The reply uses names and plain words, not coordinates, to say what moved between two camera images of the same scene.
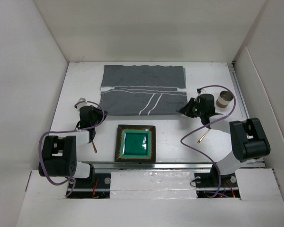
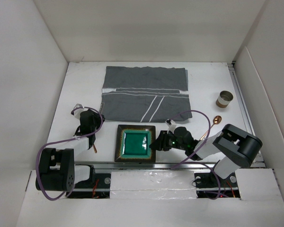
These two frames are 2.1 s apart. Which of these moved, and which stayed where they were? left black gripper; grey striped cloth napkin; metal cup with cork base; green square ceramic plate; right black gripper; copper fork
Moved: right black gripper; grey striped cloth napkin
Stayed: green square ceramic plate; metal cup with cork base; copper fork; left black gripper
